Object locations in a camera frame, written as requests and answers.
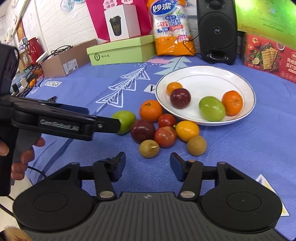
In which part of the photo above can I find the black speaker cable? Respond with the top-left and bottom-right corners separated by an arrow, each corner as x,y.
181,34 -> 200,57

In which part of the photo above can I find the white coffee cup box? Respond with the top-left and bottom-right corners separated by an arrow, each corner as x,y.
104,4 -> 141,42

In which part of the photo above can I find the white round plate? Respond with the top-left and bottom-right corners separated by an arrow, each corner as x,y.
155,66 -> 256,126

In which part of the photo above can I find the red cracker box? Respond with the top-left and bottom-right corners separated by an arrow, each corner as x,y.
240,33 -> 295,83

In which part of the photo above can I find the red nectarine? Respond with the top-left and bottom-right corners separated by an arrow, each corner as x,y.
158,113 -> 176,128
154,126 -> 177,148

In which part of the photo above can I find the brown cardboard box left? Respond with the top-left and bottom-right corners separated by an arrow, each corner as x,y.
42,39 -> 97,78

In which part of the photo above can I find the green apple in plate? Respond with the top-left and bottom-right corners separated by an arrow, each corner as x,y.
199,96 -> 226,121

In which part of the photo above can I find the green apple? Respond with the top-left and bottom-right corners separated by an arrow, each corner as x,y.
112,110 -> 136,135
199,96 -> 226,121

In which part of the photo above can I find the light green shoe box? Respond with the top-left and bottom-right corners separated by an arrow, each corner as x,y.
87,35 -> 156,66

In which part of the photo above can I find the dark red plum on table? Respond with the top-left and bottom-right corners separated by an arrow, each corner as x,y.
130,120 -> 156,144

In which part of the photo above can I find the paper cups package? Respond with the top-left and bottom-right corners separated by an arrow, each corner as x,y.
147,0 -> 196,56

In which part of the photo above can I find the yellow orange kumquat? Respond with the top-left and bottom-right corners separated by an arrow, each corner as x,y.
174,120 -> 200,143

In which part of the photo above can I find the red kettle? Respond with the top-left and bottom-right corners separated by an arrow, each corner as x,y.
25,37 -> 44,64

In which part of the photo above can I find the black speaker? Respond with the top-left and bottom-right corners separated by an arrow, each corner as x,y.
197,0 -> 238,65

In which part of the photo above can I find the large green gift box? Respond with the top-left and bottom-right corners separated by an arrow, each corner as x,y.
235,0 -> 295,48

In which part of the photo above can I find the small orange front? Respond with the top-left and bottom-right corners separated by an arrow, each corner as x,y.
166,82 -> 183,95

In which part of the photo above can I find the brown kiwi fruit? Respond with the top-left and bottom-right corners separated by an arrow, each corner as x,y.
139,140 -> 160,159

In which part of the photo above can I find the large orange near plate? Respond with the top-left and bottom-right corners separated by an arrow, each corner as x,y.
139,99 -> 163,123

